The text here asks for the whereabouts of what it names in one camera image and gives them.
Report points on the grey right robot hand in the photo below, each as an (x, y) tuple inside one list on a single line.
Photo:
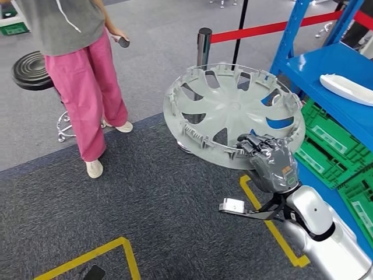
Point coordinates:
[(273, 170)]

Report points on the grey plastic wheel hubcap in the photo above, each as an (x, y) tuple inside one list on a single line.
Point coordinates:
[(233, 112)]

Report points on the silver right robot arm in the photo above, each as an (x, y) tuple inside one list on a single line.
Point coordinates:
[(314, 216)]

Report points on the white plastic car part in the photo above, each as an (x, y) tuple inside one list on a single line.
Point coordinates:
[(343, 88)]

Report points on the blue metal shelf rack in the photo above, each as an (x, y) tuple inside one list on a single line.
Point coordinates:
[(334, 62)]

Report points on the green plastic crate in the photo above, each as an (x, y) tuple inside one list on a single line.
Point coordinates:
[(14, 29), (361, 208), (326, 154)]

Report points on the red barrier belt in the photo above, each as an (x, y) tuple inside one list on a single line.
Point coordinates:
[(256, 29)]

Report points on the chrome barrier stanchion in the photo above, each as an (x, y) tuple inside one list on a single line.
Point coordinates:
[(203, 50)]

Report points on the chrome-base stool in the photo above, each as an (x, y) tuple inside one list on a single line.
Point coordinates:
[(325, 29)]

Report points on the yellow floor tape outline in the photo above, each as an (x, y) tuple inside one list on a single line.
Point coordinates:
[(128, 255)]

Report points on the black handheld controller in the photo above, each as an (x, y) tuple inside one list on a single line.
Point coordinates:
[(124, 42)]

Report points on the dark flat robot panel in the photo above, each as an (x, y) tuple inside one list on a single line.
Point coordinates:
[(94, 273)]

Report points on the person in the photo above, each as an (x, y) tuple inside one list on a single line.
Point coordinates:
[(72, 77)]

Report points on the black round-seat stool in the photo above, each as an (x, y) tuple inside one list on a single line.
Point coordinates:
[(29, 71)]

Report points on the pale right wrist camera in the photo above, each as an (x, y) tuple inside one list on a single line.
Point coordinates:
[(231, 205)]

